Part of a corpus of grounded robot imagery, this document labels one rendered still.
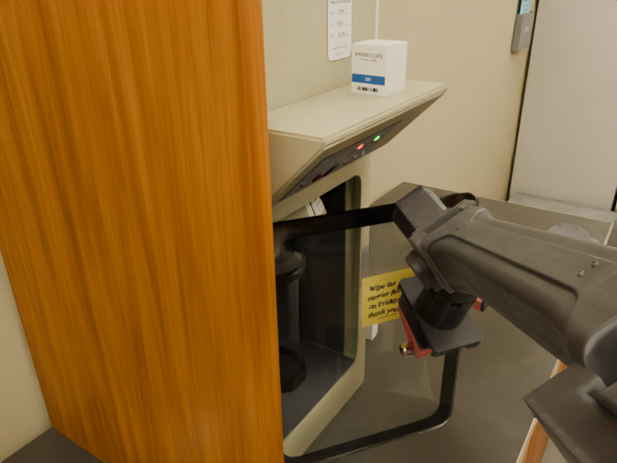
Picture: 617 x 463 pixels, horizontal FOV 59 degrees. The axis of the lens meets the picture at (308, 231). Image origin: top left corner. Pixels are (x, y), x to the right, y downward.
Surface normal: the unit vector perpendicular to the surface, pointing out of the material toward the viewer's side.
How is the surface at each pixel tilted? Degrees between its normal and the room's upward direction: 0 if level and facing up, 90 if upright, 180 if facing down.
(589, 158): 90
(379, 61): 90
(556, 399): 40
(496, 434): 0
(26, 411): 90
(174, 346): 90
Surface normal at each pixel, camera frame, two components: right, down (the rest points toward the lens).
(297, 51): 0.83, 0.23
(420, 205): -0.39, -0.45
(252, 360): -0.55, 0.36
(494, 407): -0.01, -0.90
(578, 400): -0.58, -0.81
